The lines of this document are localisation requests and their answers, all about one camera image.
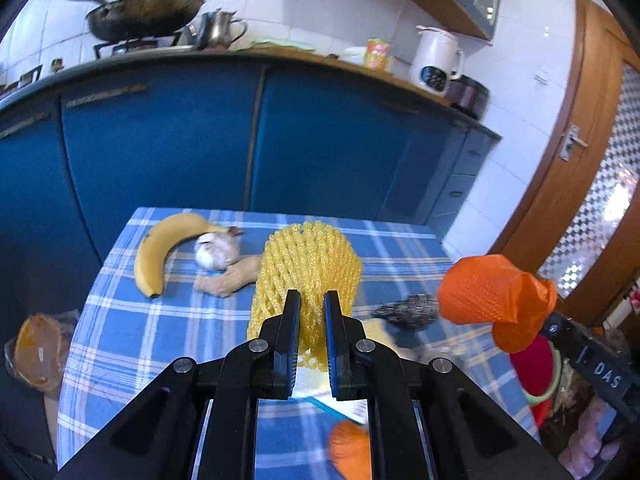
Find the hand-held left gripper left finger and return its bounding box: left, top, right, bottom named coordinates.
left=52, top=290, right=303, bottom=480

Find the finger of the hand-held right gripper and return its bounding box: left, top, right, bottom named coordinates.
left=541, top=310, right=578, bottom=358

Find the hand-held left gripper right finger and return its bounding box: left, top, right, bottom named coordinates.
left=322, top=290, right=573, bottom=480

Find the pale yellow sponge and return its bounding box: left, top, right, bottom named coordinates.
left=361, top=319, right=401, bottom=352

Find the green-rimmed red basin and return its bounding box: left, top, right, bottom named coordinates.
left=509, top=334, right=563, bottom=406

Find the yellow foam fruit net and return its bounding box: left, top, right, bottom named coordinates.
left=246, top=220, right=363, bottom=376

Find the person's right forearm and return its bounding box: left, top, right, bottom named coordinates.
left=557, top=400, right=626, bottom=478

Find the steel wool scourer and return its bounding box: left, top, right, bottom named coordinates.
left=370, top=294, right=443, bottom=332

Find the beige ginger root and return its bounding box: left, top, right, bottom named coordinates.
left=194, top=255, right=263, bottom=298

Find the blue checked tablecloth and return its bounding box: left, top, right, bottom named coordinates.
left=56, top=206, right=543, bottom=471

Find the white garlic bulb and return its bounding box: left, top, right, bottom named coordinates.
left=194, top=227, right=244, bottom=270

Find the wooden door with glass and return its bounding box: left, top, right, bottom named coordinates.
left=487, top=0, right=640, bottom=326

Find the yellow banana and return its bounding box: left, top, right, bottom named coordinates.
left=133, top=212, right=228, bottom=301

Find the blue kitchen cabinet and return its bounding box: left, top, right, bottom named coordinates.
left=0, top=45, right=503, bottom=461

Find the dark rice cooker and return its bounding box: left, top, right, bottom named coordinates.
left=444, top=75, right=490, bottom=121

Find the white bowl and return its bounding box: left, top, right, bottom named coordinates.
left=341, top=46, right=372, bottom=66

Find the yellow can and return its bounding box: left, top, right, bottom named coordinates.
left=366, top=37, right=392, bottom=72

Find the white soy milk maker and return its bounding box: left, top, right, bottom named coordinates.
left=409, top=25, right=465, bottom=95

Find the pale green cutting board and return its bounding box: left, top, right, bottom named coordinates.
left=240, top=37, right=317, bottom=53

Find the steel kettle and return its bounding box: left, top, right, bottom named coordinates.
left=187, top=8, right=249, bottom=51

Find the gas stove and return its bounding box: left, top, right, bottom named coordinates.
left=92, top=32, right=183, bottom=58

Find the black wok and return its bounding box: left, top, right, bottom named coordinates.
left=47, top=0, right=206, bottom=43

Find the metal door handle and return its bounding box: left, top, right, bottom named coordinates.
left=557, top=125, right=588, bottom=162

